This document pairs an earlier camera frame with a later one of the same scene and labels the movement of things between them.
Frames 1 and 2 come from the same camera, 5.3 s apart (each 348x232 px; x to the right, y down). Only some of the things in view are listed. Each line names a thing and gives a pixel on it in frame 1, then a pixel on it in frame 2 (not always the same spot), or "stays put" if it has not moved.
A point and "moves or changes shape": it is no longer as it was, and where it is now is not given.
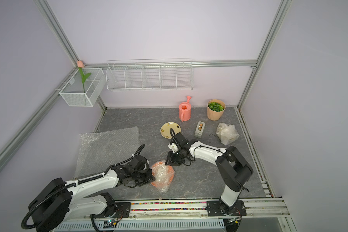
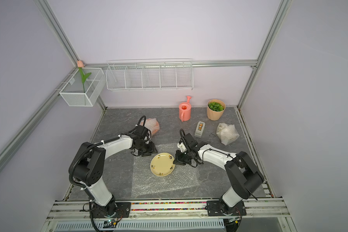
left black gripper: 148,178 to 151,150
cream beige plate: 165,129 to 162,164
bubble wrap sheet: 163,174 to 152,124
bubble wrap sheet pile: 96,152 moves or changes shape
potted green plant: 215,108 stays put
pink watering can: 185,109 stays put
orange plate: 164,174 to 152,124
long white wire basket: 150,74 stays put
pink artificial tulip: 80,65 stays put
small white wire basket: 85,88 stays put
